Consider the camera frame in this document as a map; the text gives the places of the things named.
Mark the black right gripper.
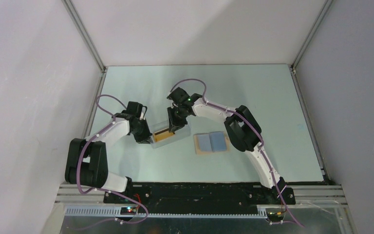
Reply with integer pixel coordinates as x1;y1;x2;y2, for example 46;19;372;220
167;106;187;133

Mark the blue credit card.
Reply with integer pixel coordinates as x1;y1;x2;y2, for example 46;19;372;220
209;132;227;153
196;134;212;152

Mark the beige leather card holder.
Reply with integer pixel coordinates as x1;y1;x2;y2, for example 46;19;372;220
193;131;230;155

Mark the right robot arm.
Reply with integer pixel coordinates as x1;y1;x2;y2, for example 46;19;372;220
167;87;287;204

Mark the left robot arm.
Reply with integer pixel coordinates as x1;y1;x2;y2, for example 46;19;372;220
64;101;152;203

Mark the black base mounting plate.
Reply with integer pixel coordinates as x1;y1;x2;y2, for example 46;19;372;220
103;182;282;215

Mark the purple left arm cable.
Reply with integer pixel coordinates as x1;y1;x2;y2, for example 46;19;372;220
76;94;150;225

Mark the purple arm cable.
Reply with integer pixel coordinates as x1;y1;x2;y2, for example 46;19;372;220
170;78;305;228
76;94;150;225

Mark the grey slotted cable duct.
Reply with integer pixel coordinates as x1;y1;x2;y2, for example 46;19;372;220
65;206;267;219

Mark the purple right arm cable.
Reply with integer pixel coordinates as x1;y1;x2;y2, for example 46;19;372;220
170;78;305;228

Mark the left aluminium frame post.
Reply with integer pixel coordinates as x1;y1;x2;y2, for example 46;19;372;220
61;0;106;73

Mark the aluminium frame post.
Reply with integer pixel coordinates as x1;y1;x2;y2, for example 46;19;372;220
291;0;335;74
61;0;106;73

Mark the right aluminium frame post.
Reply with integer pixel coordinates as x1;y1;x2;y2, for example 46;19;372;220
291;0;335;74

